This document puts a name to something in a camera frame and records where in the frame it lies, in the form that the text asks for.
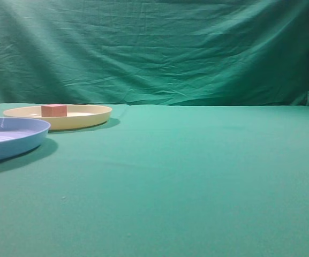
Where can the blue plastic plate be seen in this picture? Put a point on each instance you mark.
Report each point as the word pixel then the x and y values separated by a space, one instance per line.
pixel 20 135

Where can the green backdrop cloth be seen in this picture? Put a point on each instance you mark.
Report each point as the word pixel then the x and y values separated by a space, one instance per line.
pixel 155 52

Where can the yellow plastic plate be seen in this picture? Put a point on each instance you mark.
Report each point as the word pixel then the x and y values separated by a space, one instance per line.
pixel 78 115

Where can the green table cloth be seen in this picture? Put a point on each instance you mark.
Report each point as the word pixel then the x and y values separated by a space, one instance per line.
pixel 163 181

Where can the red cube block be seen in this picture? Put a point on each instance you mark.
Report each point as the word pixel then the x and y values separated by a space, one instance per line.
pixel 54 110

